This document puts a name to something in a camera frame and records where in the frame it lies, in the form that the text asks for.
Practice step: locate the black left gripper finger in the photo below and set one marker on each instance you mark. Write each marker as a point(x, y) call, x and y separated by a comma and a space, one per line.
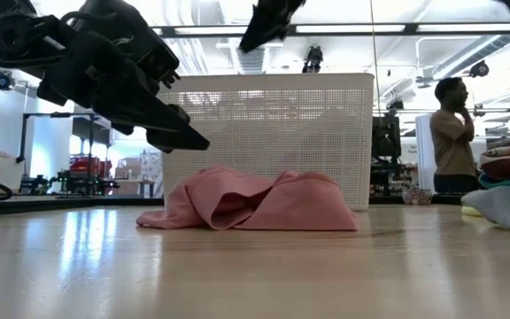
point(180, 142)
point(140, 106)

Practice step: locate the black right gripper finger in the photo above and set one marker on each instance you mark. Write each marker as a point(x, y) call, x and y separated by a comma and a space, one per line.
point(268, 22)

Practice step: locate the pink garment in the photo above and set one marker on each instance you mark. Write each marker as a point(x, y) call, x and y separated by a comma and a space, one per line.
point(281, 204)

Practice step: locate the small floral patterned cloth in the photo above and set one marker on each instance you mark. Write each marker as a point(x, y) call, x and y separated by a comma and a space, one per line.
point(416, 196)

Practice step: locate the yellow garment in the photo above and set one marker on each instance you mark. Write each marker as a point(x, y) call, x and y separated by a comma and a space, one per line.
point(472, 211)

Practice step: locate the maroon garment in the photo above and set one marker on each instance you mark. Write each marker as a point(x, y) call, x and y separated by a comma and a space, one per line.
point(509, 166)

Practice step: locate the teal garment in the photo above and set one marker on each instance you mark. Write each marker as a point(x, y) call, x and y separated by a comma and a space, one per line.
point(507, 181)

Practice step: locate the grey-blue garment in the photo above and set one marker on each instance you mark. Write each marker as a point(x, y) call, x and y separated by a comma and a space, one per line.
point(503, 208)

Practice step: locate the black background floor equipment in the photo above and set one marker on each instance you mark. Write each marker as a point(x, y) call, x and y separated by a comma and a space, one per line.
point(73, 184)

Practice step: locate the white perforated plastic basket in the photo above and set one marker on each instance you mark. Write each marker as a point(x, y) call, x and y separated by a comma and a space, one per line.
point(281, 133)

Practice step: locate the black background machine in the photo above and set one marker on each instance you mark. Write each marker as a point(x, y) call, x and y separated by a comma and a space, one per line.
point(385, 137)

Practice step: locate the person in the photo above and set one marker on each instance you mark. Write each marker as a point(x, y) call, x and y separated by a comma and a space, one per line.
point(452, 142)

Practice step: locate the black overhead camera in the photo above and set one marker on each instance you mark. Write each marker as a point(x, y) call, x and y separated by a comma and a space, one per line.
point(312, 57)

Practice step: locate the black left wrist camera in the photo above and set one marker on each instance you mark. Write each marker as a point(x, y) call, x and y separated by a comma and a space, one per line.
point(140, 40)

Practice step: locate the black ceiling camera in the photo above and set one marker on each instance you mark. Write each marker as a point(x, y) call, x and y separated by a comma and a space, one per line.
point(479, 68)
point(5, 81)

